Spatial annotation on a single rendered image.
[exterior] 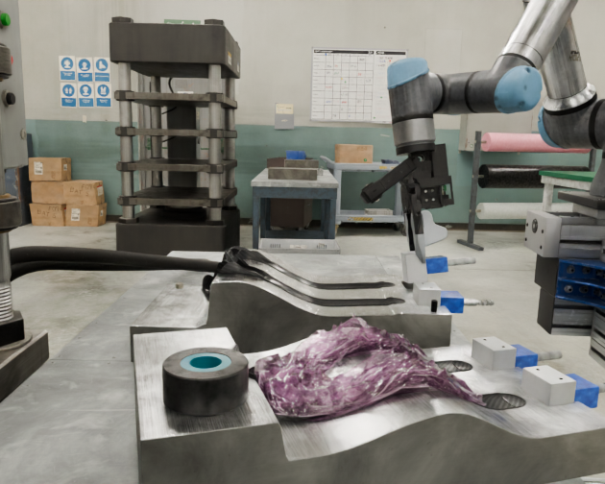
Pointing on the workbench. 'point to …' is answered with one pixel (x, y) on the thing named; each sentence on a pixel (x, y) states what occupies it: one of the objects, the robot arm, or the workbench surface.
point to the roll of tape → (205, 380)
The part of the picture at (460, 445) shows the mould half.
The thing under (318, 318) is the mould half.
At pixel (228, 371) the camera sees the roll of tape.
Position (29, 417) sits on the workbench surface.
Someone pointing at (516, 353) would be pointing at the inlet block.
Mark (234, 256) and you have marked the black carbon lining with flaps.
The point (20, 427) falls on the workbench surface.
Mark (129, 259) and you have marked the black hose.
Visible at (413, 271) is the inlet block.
